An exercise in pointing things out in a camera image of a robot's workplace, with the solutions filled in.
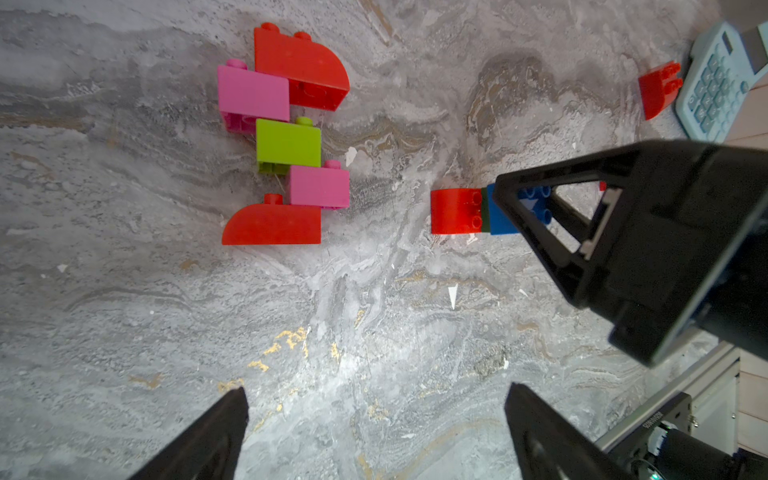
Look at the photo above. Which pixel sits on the light blue calculator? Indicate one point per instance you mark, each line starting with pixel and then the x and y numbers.
pixel 725 65

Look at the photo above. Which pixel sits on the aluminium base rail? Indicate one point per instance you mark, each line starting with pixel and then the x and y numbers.
pixel 709 391

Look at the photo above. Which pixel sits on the pink lego brick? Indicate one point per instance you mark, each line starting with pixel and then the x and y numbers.
pixel 327 186
pixel 244 96

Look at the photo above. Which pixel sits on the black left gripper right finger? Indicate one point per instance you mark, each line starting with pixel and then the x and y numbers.
pixel 547 446

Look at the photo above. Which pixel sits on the red lego brick front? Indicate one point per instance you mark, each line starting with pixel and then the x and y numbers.
pixel 456 211

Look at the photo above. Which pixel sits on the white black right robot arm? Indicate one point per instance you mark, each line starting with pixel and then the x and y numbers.
pixel 678 242

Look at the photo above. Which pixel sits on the lime green lego brick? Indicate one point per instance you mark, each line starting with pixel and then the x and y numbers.
pixel 280 145

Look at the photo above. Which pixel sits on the dark green lego brick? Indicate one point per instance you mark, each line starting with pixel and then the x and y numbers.
pixel 485 215

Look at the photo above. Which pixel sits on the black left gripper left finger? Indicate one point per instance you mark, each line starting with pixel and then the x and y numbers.
pixel 207 449

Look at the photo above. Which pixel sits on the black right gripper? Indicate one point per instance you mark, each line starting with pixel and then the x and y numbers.
pixel 686 242

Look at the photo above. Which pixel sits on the red curved lego brick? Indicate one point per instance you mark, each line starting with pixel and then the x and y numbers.
pixel 317 77
pixel 659 88

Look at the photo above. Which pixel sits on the red lego brick base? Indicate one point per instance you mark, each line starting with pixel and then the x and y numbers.
pixel 272 222

